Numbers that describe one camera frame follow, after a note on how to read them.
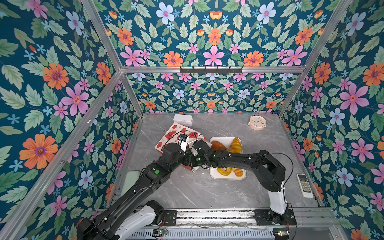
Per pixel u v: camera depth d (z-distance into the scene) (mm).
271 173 501
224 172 861
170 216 741
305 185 826
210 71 933
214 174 871
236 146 976
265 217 732
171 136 876
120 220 420
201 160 746
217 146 948
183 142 638
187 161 660
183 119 1112
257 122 1112
